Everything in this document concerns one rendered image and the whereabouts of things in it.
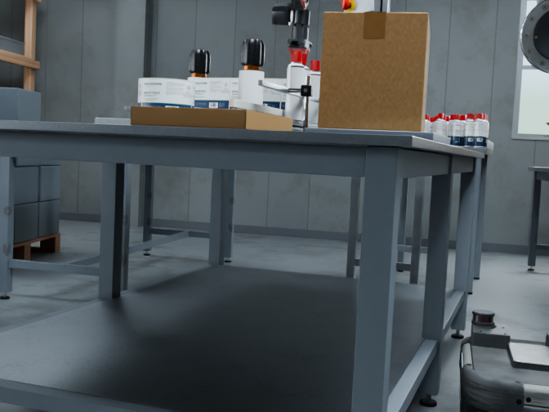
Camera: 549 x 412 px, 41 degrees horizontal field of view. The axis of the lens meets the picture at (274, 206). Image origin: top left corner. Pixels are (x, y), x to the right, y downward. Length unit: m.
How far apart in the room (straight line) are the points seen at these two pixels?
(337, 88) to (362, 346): 0.62
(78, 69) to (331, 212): 2.95
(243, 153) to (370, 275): 0.35
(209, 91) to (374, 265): 1.63
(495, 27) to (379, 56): 5.28
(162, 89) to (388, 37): 1.07
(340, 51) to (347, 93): 0.10
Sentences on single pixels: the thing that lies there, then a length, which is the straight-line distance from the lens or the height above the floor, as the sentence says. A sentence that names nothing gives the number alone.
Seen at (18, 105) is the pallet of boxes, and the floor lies 1.01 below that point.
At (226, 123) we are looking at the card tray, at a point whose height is 0.84.
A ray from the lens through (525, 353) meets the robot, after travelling 2.24.
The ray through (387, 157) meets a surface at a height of 0.79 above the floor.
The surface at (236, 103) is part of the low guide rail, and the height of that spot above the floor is 0.90.
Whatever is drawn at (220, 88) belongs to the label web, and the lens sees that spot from 2.89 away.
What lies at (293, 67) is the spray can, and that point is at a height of 1.04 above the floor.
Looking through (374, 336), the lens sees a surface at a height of 0.45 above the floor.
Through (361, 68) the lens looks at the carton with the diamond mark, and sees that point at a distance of 1.75.
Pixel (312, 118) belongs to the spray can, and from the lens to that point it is 2.35.
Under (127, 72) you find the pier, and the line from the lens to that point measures 7.43.
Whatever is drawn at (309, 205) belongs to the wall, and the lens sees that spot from 7.02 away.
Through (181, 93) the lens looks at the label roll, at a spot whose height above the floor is 0.98.
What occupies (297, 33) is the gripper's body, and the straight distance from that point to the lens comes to 2.58.
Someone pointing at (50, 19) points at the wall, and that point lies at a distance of 8.09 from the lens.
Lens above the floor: 0.79
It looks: 4 degrees down
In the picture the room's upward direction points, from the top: 3 degrees clockwise
